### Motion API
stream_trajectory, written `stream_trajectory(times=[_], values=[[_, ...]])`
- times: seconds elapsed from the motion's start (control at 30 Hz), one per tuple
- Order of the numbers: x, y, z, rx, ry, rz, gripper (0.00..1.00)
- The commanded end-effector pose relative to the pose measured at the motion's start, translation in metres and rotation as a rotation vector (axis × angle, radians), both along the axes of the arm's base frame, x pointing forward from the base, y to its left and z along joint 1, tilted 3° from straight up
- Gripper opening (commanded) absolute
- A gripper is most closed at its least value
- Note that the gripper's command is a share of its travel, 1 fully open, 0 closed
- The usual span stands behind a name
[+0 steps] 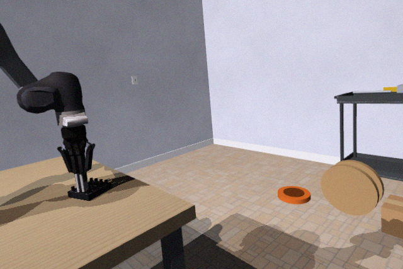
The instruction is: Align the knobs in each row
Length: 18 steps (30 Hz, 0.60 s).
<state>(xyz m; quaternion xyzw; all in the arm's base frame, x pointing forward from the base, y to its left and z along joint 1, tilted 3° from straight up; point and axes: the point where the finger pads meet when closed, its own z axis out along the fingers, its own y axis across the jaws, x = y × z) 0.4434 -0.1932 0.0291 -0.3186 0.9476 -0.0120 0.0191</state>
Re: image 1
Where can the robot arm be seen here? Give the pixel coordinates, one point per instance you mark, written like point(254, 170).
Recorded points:
point(60, 91)

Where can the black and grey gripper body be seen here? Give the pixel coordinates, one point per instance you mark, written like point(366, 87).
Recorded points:
point(74, 135)

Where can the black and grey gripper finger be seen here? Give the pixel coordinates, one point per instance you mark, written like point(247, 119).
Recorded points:
point(85, 164)
point(71, 163)

